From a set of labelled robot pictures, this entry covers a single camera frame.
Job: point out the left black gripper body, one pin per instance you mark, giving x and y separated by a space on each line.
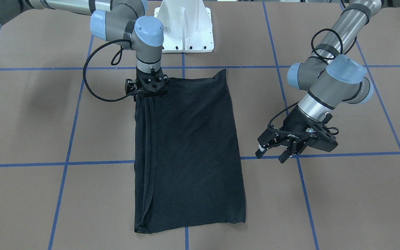
294 121

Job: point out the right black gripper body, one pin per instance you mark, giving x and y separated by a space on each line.
130 86

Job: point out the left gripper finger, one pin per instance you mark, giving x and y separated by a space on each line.
286 155
262 149

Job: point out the black graphic t-shirt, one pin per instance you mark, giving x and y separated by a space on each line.
187 161

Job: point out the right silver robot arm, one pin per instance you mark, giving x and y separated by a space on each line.
121 22

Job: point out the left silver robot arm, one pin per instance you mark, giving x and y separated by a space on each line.
329 78

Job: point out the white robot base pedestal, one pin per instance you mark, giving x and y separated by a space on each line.
187 26

